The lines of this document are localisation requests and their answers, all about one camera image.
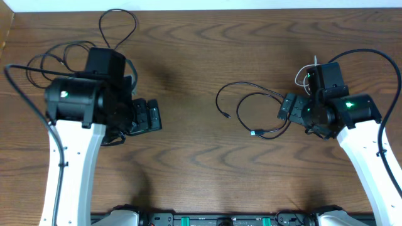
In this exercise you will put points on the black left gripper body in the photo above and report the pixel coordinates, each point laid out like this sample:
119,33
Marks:
146,116

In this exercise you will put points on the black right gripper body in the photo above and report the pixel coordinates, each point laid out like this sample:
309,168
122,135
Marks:
301,110

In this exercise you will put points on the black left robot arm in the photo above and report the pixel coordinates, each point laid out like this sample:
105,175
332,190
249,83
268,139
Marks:
88,110

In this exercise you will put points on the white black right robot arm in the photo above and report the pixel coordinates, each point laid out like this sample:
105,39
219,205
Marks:
330,111

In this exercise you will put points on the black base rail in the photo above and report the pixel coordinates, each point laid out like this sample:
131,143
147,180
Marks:
135,216

